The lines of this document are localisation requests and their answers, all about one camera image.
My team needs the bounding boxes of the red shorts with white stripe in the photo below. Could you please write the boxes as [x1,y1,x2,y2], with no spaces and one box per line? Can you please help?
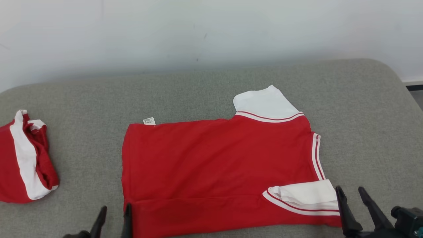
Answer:
[0,110,60,204]

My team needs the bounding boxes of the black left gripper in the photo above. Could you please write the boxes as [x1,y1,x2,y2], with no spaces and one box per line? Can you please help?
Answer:
[63,203,133,238]

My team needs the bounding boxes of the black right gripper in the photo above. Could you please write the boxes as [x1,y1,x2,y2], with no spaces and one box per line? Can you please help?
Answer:
[335,186,404,238]

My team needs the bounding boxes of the red white lettered jersey shirt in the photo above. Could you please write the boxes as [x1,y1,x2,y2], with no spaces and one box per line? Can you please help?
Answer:
[121,85,342,238]

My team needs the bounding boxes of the dark wall baseboard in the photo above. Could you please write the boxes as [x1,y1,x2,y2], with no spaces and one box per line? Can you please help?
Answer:
[401,79,423,92]

